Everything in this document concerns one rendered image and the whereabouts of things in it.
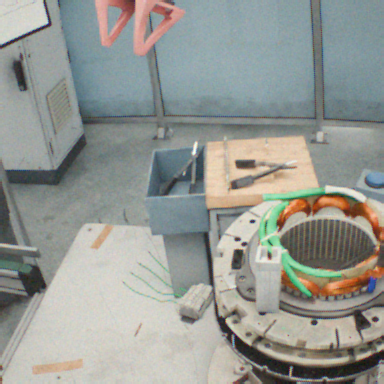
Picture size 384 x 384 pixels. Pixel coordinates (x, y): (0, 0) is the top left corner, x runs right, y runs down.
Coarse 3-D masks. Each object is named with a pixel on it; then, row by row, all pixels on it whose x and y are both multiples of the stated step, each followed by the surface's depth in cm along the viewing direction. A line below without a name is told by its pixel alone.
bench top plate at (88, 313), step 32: (96, 224) 133; (96, 256) 123; (128, 256) 122; (160, 256) 121; (64, 288) 114; (96, 288) 114; (128, 288) 113; (160, 288) 112; (32, 320) 106; (64, 320) 106; (96, 320) 105; (128, 320) 105; (160, 320) 104; (32, 352) 98; (64, 352) 98; (96, 352) 98; (128, 352) 97; (160, 352) 97; (192, 352) 96
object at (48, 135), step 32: (0, 64) 254; (32, 64) 257; (64, 64) 293; (0, 96) 267; (32, 96) 263; (64, 96) 295; (0, 128) 281; (32, 128) 276; (64, 128) 301; (32, 160) 290; (64, 160) 306
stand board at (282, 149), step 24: (216, 144) 103; (240, 144) 102; (264, 144) 101; (288, 144) 100; (216, 168) 96; (240, 168) 95; (264, 168) 94; (312, 168) 93; (216, 192) 90; (240, 192) 89; (264, 192) 88
